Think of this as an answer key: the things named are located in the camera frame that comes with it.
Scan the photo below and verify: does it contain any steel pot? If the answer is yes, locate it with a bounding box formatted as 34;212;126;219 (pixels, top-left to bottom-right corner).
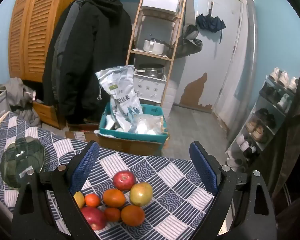
139;64;165;78

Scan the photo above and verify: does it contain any grey metal pipe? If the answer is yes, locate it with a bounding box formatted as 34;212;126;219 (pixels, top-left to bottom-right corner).
227;0;256;143

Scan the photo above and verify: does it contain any clear glass bowl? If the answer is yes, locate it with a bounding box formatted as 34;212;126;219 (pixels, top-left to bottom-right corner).
0;137;45;188

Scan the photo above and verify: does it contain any clear plastic bag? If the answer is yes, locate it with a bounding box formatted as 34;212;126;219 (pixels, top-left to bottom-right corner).
135;114;165;135

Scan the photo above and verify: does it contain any large orange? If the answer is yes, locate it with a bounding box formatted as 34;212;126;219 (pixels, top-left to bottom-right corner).
121;205;145;227
103;189;126;208

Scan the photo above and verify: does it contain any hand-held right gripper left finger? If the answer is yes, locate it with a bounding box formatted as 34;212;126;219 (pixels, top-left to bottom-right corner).
12;140;100;240

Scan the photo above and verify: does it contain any dark blue folded umbrella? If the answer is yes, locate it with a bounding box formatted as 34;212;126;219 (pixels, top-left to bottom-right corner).
195;14;227;43

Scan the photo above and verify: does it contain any white storage bin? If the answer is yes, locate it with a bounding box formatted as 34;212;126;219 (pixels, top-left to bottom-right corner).
141;0;181;15

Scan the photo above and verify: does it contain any green yellow mango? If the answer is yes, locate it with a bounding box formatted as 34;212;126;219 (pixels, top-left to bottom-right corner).
129;182;153;207

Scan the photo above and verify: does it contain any shoe rack with shoes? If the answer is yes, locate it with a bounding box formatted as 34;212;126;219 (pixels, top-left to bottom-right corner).
226;67;299;173

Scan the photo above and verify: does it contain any white door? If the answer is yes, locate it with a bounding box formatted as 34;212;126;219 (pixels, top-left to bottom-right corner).
170;0;244;130

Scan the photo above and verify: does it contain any grey clothing pile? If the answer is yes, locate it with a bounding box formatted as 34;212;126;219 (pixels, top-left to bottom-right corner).
0;77;42;128

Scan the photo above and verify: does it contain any white perforated basket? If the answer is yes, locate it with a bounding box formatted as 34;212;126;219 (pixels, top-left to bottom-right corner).
133;70;167;103

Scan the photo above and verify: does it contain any wooden louvre wardrobe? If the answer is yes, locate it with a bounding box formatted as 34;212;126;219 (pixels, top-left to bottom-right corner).
8;0;83;83

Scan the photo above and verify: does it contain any red apple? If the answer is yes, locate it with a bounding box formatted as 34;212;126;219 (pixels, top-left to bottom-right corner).
112;170;136;191
80;206;107;231

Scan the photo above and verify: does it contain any white printed rice bag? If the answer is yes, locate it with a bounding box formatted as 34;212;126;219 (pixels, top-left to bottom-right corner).
95;65;143;132

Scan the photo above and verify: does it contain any grey hanging cloth bag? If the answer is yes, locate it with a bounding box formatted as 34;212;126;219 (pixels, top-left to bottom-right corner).
176;24;203;58

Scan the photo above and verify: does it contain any teal storage box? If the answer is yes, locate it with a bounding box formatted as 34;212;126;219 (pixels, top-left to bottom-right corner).
99;102;169;145

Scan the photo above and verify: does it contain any flat cardboard box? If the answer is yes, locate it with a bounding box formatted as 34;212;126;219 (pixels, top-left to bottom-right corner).
65;129;99;143

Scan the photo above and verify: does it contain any dark brown curtain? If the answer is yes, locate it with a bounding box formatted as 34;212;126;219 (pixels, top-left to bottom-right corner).
265;52;300;220

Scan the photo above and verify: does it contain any grey storage bag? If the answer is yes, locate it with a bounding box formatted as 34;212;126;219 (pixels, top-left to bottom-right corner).
0;91;12;126

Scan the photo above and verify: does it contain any wooden shelf rack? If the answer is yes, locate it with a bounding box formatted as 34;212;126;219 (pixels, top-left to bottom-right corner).
125;0;189;110

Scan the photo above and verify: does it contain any dark grey jacket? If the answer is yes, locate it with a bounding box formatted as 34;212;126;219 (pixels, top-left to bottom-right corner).
42;0;85;110

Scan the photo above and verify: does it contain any yellow lemon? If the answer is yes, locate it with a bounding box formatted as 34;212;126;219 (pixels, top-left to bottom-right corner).
74;191;86;209

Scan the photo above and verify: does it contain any small tangerine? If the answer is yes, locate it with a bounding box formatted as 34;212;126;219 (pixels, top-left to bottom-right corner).
84;194;101;208
104;207;121;222

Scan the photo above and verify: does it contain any white cooking pot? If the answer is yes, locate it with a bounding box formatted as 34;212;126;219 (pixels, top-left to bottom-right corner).
143;38;171;55

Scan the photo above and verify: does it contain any navy white patterned tablecloth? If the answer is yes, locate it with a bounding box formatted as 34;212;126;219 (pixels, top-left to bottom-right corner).
0;111;215;240

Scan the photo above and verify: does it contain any brown cardboard box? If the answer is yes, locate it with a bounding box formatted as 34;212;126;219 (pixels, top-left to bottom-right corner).
97;134;165;157

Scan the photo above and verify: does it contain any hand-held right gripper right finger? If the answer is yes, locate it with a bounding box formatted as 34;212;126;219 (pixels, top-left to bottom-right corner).
189;141;277;240

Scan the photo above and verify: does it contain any black hooded coat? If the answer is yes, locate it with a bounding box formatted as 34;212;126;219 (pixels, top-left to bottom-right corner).
59;0;133;125

